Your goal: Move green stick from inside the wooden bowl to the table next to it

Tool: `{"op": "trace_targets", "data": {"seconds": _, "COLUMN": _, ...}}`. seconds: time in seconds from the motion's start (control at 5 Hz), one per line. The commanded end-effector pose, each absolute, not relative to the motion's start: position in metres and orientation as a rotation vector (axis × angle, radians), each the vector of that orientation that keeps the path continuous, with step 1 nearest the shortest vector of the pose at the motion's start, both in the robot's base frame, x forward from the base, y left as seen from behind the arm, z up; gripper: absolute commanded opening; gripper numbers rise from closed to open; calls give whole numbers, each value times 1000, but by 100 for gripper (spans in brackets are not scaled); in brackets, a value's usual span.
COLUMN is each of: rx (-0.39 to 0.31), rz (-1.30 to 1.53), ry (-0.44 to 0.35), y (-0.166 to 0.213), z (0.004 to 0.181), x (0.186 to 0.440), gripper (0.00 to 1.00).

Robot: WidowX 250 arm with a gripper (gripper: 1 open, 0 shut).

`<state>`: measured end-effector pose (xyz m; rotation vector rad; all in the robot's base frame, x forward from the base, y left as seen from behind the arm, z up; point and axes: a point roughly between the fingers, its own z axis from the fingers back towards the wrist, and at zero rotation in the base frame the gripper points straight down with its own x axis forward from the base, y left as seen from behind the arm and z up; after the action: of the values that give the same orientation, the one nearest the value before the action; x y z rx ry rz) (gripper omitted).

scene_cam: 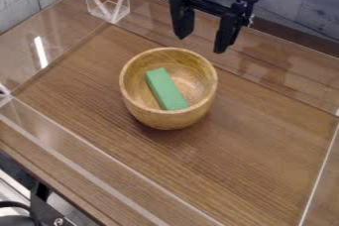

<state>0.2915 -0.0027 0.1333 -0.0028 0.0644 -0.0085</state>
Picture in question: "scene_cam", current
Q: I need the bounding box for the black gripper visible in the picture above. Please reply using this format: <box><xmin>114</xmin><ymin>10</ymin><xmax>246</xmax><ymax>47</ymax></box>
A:
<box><xmin>170</xmin><ymin>0</ymin><xmax>258</xmax><ymax>54</ymax></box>

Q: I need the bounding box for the green rectangular stick block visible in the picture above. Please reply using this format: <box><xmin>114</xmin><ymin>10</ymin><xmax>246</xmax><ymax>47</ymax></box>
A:
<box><xmin>145</xmin><ymin>67</ymin><xmax>190</xmax><ymax>110</ymax></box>

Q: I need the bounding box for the clear acrylic corner bracket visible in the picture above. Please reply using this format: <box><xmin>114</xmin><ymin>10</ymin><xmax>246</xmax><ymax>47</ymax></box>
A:
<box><xmin>86</xmin><ymin>0</ymin><xmax>130</xmax><ymax>24</ymax></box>

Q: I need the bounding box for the clear acrylic tray wall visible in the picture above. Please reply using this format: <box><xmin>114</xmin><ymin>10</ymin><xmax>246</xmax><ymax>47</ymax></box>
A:
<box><xmin>0</xmin><ymin>84</ymin><xmax>223</xmax><ymax>226</ymax></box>

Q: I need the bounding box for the black table frame leg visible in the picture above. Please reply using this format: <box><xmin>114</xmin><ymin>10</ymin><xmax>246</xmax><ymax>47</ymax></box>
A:
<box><xmin>0</xmin><ymin>181</ymin><xmax>82</xmax><ymax>226</ymax></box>

